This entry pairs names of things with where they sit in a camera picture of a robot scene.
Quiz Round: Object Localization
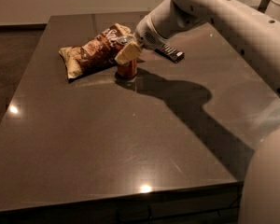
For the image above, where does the red coke can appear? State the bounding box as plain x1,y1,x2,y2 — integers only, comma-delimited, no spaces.
116,35,137,80

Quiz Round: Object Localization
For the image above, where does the brown chip bag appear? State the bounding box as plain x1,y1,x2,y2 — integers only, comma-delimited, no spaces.
59,23,131,79

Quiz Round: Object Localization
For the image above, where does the black candy bar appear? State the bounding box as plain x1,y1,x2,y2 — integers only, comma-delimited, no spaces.
155,44,185,63

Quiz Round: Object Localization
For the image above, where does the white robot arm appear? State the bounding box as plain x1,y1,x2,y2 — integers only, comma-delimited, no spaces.
116,0,280,224

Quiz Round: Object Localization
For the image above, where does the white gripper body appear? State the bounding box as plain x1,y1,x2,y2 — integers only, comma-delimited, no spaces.
134,14,168,50

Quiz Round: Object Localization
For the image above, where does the dark box in corner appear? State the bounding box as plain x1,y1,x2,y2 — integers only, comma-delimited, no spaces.
258,0,271,13

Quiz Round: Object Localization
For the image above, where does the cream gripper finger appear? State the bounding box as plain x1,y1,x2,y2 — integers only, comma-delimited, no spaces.
115,41,142,65

